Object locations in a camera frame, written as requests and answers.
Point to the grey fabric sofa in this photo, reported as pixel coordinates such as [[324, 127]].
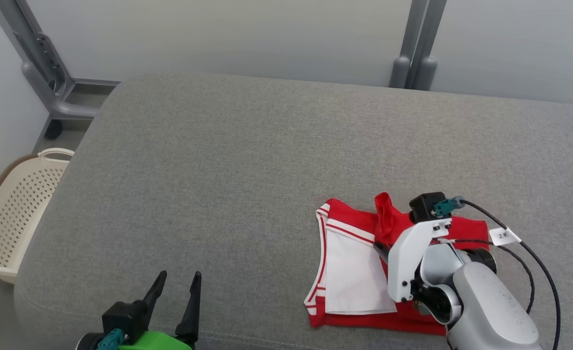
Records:
[[218, 170]]

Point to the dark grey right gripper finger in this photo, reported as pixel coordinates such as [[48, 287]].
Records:
[[383, 253]]

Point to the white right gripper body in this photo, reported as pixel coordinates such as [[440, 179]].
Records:
[[405, 262]]

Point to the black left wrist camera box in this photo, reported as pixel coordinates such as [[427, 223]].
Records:
[[121, 318]]

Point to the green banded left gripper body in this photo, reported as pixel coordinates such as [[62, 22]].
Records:
[[160, 342]]

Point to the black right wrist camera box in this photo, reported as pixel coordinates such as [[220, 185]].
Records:
[[425, 206]]

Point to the red white number 23 jersey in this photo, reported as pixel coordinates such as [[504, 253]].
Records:
[[349, 272]]

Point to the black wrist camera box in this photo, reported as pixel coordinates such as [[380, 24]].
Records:
[[425, 206], [121, 318]]

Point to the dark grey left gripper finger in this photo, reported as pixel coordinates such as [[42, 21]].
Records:
[[154, 296], [191, 316]]

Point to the grey metal frame post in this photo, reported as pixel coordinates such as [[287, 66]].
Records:
[[36, 48], [422, 29]]

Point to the black frame caster foot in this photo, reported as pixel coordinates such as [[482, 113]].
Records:
[[53, 130]]

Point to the cream perforated laundry basket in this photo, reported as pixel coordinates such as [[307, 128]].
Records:
[[19, 214]]

